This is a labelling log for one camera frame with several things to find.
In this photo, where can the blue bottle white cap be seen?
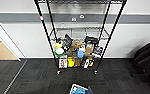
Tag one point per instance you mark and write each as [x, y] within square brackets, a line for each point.
[81, 52]

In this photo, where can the black printed bag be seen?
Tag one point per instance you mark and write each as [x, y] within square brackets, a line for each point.
[68, 41]

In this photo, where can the brown paper box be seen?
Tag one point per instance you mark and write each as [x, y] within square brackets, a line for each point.
[89, 49]

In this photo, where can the green white round container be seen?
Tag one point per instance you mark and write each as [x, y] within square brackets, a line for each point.
[59, 52]

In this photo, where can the small yellow plush toy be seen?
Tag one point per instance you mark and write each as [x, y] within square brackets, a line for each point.
[57, 45]

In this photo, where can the red white printed box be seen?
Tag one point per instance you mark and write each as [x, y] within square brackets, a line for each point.
[63, 62]

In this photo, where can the black yellow packet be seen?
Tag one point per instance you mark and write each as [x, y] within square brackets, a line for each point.
[87, 62]

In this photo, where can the dark printed packet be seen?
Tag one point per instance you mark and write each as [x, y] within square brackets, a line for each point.
[97, 50]

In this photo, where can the dark blue plush shark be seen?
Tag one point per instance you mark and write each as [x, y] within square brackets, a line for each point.
[89, 90]

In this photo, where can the black garment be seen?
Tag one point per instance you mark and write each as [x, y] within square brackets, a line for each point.
[147, 56]

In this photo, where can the white wall socket plate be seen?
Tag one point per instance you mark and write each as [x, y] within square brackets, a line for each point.
[82, 16]
[74, 19]

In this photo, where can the white door frame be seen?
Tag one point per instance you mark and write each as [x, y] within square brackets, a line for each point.
[13, 50]

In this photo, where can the long grey wall band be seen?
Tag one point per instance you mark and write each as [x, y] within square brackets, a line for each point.
[17, 18]

